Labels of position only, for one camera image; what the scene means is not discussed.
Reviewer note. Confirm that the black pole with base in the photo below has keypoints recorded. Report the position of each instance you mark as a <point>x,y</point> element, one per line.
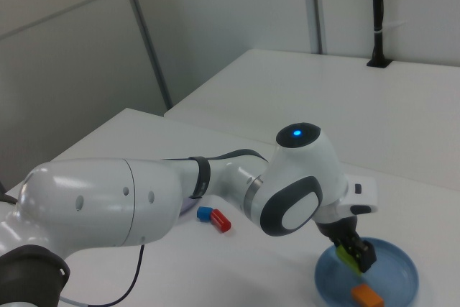
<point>377,5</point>

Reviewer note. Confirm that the grey partition post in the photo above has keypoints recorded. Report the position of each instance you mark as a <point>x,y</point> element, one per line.
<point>143,30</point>
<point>317,8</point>

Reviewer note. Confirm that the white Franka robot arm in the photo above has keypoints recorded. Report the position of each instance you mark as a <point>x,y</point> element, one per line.
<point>97,202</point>

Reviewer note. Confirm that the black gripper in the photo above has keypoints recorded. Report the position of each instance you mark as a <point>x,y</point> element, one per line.
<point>338,229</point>

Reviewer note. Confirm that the blue block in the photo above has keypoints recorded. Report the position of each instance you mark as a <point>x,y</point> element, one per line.
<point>203,213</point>

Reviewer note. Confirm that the blue plate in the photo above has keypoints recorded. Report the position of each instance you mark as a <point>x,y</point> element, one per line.
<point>395,274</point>

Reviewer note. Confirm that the red cylinder block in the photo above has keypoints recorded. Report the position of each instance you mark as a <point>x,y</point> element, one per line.
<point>220,220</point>

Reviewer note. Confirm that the orange block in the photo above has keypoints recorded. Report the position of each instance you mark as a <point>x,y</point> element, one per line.
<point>366,294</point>

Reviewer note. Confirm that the green rectangular block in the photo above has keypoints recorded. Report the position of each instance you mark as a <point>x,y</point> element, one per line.
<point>346,256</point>

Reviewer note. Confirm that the purple plate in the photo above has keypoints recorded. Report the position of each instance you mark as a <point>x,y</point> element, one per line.
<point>187,207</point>

